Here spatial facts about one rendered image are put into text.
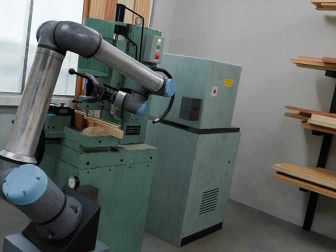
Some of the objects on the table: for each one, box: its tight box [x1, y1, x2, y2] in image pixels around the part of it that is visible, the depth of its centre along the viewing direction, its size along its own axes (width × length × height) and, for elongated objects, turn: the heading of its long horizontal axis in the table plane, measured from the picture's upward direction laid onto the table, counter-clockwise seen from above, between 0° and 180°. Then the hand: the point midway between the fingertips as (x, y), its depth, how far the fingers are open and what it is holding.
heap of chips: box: [80, 127, 111, 136], centre depth 203 cm, size 9×14×4 cm, turn 91°
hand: (80, 86), depth 201 cm, fingers closed on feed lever, 14 cm apart
